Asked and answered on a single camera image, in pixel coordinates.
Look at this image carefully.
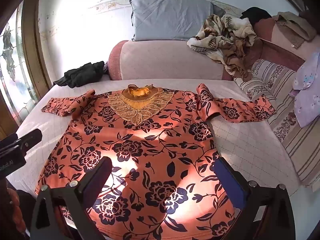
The beige garment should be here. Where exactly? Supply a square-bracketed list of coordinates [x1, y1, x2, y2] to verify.
[272, 12, 317, 42]

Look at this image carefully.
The black garment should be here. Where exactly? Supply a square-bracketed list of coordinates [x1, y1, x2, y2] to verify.
[239, 7, 272, 27]

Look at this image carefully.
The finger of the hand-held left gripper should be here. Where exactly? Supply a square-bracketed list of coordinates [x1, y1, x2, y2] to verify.
[15, 129, 42, 153]

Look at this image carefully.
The orange floral shirt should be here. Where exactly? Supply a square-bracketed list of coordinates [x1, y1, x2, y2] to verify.
[34, 84, 275, 240]

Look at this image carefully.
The grey-blue pillow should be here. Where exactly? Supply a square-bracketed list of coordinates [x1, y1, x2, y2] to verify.
[130, 0, 225, 42]

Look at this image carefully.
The black cloth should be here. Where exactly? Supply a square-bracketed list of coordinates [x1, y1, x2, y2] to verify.
[53, 61, 105, 88]

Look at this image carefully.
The striped floral cushion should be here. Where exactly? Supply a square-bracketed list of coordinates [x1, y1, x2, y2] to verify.
[234, 59, 320, 187]

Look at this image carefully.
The pink quilted bolster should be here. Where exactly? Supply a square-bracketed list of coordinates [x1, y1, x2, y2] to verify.
[108, 39, 234, 82]

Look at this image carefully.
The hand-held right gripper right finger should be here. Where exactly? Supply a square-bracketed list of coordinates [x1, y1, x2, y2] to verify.
[214, 156, 297, 240]

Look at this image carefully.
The stained glass window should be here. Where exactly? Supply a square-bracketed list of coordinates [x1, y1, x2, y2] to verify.
[0, 7, 38, 118]

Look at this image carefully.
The lilac floral cloth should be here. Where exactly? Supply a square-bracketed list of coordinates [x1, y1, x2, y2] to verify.
[290, 50, 320, 128]

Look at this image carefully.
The pink sofa backrest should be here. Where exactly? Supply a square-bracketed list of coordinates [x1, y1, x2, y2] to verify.
[252, 17, 320, 72]

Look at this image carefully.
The orange knitted cloth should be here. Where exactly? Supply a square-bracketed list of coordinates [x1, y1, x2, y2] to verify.
[6, 187, 27, 233]

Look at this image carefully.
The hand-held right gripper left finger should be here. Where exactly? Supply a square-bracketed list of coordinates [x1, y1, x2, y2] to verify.
[30, 156, 113, 240]

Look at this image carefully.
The brown floral blanket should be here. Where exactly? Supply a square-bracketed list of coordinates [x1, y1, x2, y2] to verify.
[187, 14, 263, 82]

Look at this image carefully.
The wooden window frame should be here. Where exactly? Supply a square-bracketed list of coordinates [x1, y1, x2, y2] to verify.
[21, 0, 53, 99]

